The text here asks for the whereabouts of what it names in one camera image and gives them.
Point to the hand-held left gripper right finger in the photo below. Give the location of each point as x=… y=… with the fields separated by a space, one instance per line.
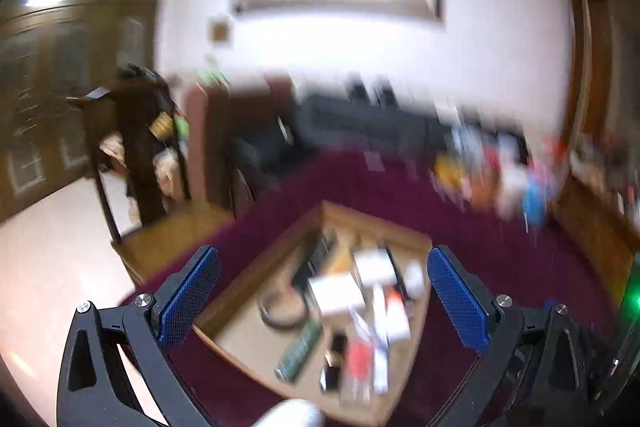
x=457 y=302

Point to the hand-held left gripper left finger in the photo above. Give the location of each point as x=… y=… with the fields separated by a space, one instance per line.
x=190 y=297

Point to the small white plastic bottle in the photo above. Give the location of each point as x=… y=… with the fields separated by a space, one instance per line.
x=414 y=279

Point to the cardboard box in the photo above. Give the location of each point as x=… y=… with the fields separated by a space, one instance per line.
x=240 y=332

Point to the white glue bottle orange tip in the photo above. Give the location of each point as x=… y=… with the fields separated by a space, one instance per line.
x=397 y=317

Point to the black tape roll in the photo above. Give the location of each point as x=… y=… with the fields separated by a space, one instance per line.
x=265 y=314

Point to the clear plastic box red contents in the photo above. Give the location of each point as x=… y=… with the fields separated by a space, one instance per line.
x=357 y=357

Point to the dark green marker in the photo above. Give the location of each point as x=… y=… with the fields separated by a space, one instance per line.
x=300 y=349

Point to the white charger adapter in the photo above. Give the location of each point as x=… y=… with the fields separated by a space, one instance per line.
x=335 y=294

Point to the black marker with white caps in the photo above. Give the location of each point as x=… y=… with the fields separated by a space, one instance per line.
x=312 y=259

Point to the black lipstick with gold band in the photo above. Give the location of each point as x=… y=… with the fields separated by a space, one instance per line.
x=332 y=359

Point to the person's left hand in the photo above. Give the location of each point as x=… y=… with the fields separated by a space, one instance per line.
x=295 y=413

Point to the amber jar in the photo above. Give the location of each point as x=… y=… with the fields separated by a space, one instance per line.
x=481 y=187

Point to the white plastic jar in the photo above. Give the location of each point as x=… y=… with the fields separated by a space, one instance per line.
x=512 y=192

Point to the clear jar with blue label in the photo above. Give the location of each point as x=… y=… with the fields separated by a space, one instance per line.
x=536 y=202

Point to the yellow tape roll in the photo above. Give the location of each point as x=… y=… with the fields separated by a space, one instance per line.
x=446 y=171

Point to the wooden brick-pattern cabinet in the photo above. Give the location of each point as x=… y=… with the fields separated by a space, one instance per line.
x=595 y=227

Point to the dark wooden shelf stand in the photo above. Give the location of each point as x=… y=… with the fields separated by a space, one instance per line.
x=135 y=147

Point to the black leather sofa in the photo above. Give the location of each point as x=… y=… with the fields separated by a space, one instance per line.
x=360 y=122

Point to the black clip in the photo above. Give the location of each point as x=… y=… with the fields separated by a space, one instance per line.
x=386 y=91
x=357 y=89

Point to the dark wooden wardrobe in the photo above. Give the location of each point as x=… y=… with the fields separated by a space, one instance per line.
x=50 y=82

